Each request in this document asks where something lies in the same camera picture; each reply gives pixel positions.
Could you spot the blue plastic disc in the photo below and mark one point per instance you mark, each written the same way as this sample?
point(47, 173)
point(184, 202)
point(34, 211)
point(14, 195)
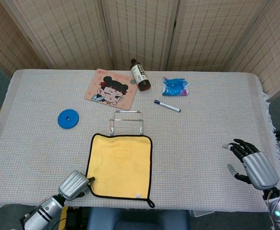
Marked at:
point(64, 123)

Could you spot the cartoon girl mouse pad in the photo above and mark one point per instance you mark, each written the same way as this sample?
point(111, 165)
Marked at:
point(95, 83)

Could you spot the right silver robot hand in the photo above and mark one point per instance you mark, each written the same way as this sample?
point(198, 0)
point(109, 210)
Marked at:
point(259, 167)

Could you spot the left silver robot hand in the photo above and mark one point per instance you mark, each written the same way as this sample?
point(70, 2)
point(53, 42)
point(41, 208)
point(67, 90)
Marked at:
point(72, 185)

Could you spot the yellow and grey cloth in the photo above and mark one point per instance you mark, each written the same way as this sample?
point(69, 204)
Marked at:
point(120, 165)

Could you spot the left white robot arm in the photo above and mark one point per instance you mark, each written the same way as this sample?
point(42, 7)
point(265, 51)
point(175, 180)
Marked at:
point(44, 212)

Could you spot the blue capped whiteboard marker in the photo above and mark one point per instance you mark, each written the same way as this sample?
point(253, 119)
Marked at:
point(168, 106)

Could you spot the dark brown labelled bottle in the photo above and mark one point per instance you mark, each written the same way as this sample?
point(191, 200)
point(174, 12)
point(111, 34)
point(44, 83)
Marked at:
point(139, 74)

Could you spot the woven folding screen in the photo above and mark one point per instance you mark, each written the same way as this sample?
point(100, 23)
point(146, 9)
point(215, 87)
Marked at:
point(65, 28)

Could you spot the blue plastic packet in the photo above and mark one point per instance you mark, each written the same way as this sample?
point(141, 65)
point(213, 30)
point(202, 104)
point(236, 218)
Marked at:
point(174, 86)

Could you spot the white woven tablecloth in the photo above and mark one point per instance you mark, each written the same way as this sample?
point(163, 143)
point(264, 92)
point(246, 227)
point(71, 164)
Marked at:
point(202, 134)

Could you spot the blue chair seat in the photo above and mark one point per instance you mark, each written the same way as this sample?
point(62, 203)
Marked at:
point(139, 219)

